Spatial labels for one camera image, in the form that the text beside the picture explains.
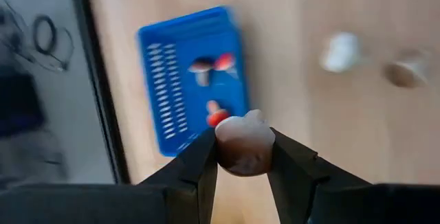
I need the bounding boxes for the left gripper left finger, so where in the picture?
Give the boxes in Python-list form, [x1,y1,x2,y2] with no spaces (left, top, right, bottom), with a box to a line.
[0,127,218,224]

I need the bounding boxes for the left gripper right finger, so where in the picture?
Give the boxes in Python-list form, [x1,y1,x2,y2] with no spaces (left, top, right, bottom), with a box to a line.
[267,127,440,224]

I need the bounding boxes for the large pink toy mushroom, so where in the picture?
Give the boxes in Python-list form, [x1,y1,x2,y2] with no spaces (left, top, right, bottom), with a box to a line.
[205,100,230,128]

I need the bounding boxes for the brown cap toy mushroom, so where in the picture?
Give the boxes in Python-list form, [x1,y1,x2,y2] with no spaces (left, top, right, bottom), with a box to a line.
[214,109,276,177]
[382,48,430,89]
[188,57,216,87]

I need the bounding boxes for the white toy garlic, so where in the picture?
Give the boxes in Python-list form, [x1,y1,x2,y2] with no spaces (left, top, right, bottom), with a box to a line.
[318,31,362,74]

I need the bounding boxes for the blue plastic basket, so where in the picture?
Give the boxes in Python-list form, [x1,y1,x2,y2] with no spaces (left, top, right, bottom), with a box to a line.
[137,5,251,158]

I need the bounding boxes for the black table frame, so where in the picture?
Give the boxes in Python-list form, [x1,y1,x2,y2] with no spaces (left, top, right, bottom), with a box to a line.
[56,0,132,186]

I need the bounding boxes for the coiled black floor cable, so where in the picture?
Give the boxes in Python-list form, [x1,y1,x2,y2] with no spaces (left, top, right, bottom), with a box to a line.
[0,0,76,73]

